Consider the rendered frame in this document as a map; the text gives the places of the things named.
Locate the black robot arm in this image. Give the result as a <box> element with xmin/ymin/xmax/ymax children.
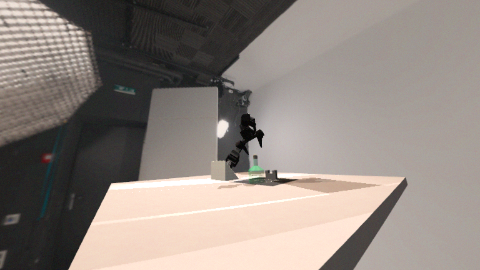
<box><xmin>226</xmin><ymin>113</ymin><xmax>256</xmax><ymax>168</ymax></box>

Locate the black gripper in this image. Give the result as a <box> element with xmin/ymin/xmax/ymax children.
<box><xmin>236</xmin><ymin>129</ymin><xmax>264</xmax><ymax>155</ymax></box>

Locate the green glass bottle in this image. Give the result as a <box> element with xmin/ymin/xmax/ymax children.
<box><xmin>248</xmin><ymin>154</ymin><xmax>265</xmax><ymax>184</ymax></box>

